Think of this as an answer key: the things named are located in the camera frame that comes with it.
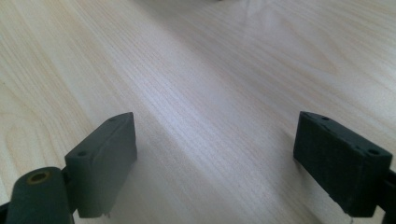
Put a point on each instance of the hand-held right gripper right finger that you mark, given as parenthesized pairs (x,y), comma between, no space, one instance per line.
(339,165)

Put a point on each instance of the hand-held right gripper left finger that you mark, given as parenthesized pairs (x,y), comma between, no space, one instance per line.
(101,165)

